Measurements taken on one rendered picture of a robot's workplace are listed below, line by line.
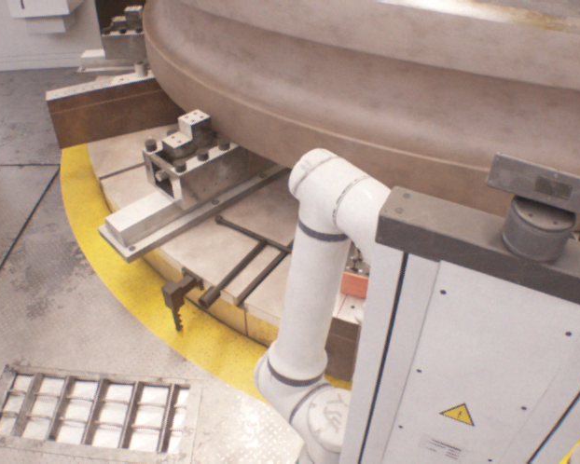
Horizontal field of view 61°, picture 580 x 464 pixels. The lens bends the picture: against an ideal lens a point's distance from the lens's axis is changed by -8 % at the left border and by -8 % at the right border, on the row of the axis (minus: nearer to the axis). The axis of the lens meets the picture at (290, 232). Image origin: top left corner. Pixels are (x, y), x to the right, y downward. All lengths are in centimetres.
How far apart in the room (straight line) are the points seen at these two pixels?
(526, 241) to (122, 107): 332
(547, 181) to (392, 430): 53
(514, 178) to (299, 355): 84
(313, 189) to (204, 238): 181
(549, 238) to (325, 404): 88
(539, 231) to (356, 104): 188
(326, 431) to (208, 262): 152
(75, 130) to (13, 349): 153
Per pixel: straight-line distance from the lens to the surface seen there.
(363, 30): 210
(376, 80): 231
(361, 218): 95
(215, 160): 272
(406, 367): 77
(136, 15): 459
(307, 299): 116
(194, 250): 273
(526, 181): 56
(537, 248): 57
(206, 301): 243
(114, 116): 371
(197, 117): 275
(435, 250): 60
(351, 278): 189
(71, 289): 316
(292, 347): 127
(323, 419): 132
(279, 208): 294
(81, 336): 290
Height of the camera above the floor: 215
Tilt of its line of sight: 41 degrees down
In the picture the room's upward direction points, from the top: straight up
